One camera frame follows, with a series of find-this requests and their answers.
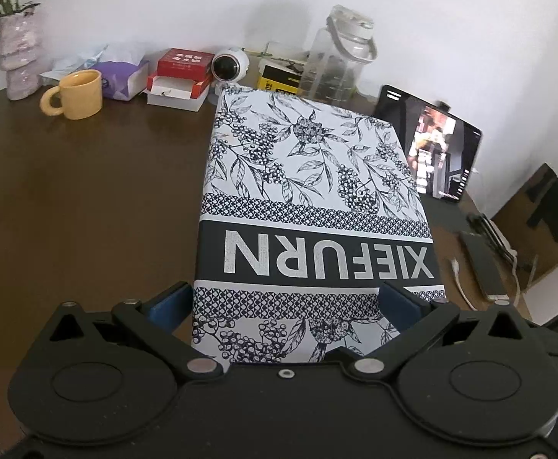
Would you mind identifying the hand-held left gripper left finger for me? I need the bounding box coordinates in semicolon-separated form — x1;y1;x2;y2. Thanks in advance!
44;282;225;386

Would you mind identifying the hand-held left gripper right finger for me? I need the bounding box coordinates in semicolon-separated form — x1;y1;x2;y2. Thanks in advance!
348;282;530;384

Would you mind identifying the floral printed box lid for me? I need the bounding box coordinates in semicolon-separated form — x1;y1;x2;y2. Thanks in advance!
190;85;447;364

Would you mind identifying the black smartphone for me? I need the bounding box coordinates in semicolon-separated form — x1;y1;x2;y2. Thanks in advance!
459;230;506;297

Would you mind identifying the dark grey tablet case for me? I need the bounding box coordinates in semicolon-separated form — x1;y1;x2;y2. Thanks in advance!
422;191;468;237

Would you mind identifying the black folding stick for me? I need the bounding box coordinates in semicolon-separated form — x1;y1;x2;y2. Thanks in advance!
467;213;516;261

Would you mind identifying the brown wooden desk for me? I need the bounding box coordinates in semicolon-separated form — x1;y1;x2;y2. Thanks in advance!
0;88;533;345

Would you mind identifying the wooden chair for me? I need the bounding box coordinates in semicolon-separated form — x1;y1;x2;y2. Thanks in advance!
491;163;558;290

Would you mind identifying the black tablet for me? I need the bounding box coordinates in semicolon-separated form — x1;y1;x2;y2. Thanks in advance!
373;85;484;202

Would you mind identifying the white and red box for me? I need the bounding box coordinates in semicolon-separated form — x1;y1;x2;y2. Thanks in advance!
146;71;214;112

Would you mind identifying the yellow mug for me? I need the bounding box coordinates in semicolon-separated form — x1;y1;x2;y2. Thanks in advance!
40;69;104;120

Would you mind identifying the purple tissue box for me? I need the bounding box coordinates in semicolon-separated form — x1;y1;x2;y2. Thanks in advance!
90;43;150;101

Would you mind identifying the clear water jug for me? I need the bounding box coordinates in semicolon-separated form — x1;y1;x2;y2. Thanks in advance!
299;5;377;105

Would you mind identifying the yellow and black box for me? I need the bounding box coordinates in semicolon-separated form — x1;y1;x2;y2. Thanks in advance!
258;60;308;96

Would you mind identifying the purple ceramic vase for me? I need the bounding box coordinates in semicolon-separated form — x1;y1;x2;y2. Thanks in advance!
0;7;43;101

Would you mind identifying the white robot-shaped camera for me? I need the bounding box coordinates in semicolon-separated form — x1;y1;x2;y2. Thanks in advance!
210;47;251;97

